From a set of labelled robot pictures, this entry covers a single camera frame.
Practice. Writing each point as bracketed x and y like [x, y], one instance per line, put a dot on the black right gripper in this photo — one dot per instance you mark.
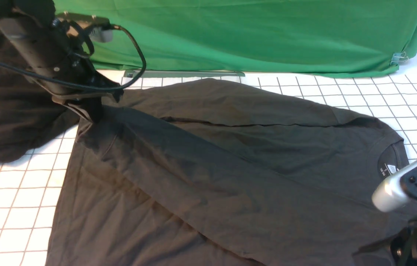
[404, 248]

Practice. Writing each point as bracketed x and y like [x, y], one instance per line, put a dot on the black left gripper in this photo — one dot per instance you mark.
[63, 68]

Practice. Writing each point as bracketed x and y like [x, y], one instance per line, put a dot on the gray long sleeve shirt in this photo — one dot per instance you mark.
[218, 173]

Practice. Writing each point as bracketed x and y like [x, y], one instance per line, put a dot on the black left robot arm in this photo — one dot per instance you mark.
[43, 11]

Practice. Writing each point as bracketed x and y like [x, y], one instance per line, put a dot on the gray metal bar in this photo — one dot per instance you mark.
[187, 74]

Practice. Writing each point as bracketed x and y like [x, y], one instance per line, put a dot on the black crumpled cloth pile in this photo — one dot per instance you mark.
[28, 117]

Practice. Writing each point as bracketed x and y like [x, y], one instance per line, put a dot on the silver binder clip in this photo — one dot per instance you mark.
[399, 58]

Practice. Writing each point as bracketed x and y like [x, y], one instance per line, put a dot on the green backdrop cloth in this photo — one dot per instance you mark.
[333, 38]

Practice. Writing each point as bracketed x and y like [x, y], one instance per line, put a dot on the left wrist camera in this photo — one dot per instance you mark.
[98, 28]

